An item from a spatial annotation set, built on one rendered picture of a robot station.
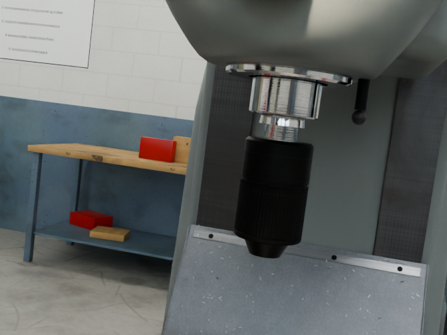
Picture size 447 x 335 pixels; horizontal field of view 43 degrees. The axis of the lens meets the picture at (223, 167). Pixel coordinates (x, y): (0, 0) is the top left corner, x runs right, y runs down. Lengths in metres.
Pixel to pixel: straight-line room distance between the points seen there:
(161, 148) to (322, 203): 3.52
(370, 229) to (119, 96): 4.36
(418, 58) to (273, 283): 0.38
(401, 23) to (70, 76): 4.96
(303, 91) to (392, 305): 0.44
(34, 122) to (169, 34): 1.45
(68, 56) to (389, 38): 4.98
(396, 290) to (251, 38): 0.51
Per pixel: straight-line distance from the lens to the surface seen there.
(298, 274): 0.76
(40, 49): 5.41
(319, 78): 0.36
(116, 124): 5.02
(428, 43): 0.50
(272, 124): 0.39
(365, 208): 0.77
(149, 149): 4.29
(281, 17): 0.31
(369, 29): 0.32
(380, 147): 0.76
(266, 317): 0.76
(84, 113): 5.15
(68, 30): 5.29
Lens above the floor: 1.28
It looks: 5 degrees down
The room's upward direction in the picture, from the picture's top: 7 degrees clockwise
